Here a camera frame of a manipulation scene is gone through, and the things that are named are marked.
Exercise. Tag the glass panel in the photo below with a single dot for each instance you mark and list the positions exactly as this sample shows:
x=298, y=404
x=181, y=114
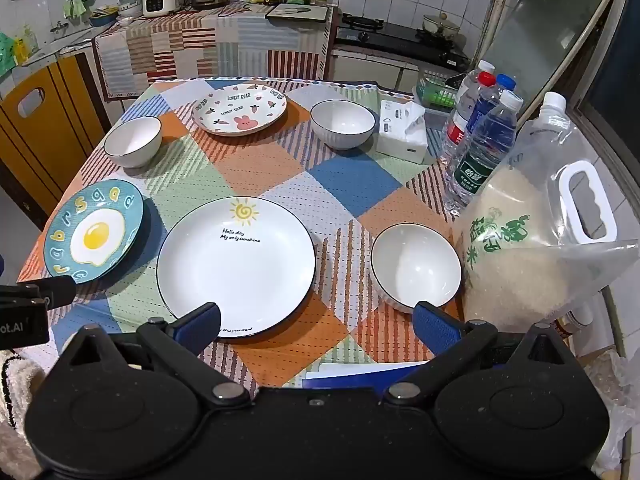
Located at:
x=545, y=35

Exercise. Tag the grey cutting board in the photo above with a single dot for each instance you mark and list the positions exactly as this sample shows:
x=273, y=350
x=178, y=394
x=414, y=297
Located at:
x=299, y=12

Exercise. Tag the green label water bottle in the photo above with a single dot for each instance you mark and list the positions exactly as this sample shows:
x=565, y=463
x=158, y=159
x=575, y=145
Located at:
x=480, y=160

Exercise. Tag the striped counter cloth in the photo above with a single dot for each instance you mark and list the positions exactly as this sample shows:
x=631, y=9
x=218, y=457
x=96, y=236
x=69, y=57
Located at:
x=200, y=45

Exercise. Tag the white cooking pot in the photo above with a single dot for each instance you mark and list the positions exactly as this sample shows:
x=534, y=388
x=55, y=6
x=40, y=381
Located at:
x=440, y=25

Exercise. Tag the stack of small bowls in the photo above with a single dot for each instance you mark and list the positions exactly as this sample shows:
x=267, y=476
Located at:
x=131, y=5

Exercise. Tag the large white sun plate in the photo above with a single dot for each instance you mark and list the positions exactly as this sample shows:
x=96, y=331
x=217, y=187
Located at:
x=235, y=270

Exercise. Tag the blue label water bottle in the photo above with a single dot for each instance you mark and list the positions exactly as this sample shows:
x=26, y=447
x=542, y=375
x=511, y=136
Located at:
x=487, y=110

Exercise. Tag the teal fried egg plate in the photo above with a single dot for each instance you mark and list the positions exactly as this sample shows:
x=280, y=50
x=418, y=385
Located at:
x=95, y=232

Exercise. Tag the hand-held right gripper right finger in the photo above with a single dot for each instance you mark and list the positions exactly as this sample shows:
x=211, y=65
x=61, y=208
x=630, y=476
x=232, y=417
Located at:
x=435, y=325

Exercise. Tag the wide ribbed white bowl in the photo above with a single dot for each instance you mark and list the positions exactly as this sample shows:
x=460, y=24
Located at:
x=415, y=265

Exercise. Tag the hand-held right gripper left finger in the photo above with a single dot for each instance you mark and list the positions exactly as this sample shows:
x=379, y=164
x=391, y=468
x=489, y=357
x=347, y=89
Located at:
x=200, y=322

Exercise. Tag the deep ribbed white bowl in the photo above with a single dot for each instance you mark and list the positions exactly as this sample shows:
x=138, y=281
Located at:
x=342, y=124

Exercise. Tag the green hanging cloth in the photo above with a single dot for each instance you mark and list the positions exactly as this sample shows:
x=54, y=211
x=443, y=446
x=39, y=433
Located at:
x=75, y=7

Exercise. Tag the clear plastic bag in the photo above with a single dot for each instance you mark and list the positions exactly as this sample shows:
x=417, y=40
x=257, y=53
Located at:
x=617, y=410

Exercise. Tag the red cap water bottle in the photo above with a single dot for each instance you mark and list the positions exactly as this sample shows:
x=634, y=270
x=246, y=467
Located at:
x=457, y=132

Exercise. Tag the blue dish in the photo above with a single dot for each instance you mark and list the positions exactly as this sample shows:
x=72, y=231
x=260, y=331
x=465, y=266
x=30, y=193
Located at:
x=102, y=18

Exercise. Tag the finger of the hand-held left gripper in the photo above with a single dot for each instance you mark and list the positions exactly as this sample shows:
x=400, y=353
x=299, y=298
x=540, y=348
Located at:
x=55, y=290

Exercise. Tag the white tissue pack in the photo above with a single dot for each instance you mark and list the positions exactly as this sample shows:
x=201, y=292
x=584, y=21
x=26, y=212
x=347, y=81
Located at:
x=402, y=132

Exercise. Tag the pink bunny plate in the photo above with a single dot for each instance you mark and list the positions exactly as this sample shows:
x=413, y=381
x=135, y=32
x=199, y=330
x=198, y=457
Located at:
x=240, y=108

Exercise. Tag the smooth white bowl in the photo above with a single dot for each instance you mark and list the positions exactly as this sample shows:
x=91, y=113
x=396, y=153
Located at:
x=132, y=141

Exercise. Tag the black gas stove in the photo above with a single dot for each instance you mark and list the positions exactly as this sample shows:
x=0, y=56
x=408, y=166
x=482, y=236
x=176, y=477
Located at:
x=395, y=35

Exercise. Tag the checkered tablecloth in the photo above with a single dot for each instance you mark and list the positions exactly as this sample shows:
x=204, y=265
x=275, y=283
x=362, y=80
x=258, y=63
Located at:
x=280, y=170

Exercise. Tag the clear rice bag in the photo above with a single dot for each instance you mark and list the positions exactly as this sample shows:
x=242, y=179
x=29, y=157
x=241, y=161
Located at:
x=520, y=260

